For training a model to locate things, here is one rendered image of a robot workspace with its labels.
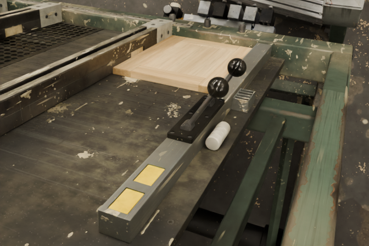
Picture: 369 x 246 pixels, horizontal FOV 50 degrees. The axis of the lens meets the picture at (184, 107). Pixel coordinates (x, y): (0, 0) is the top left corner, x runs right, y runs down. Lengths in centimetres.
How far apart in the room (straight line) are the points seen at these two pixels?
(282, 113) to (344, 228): 124
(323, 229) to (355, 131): 168
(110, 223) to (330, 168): 36
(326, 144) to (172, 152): 28
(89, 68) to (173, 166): 47
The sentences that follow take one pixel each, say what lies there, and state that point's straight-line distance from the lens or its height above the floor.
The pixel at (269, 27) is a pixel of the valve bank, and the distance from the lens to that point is 157.
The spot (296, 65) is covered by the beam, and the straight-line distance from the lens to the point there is 138.
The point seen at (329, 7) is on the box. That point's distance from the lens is 140.
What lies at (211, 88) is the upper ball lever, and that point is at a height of 156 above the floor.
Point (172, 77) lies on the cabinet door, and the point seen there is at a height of 123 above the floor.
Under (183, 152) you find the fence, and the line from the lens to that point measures 69.
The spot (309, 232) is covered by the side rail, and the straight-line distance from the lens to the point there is 55.
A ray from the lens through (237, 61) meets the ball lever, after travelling 79.
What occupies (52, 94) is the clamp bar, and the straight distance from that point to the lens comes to 94.
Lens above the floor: 220
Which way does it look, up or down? 70 degrees down
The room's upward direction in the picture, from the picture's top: 62 degrees counter-clockwise
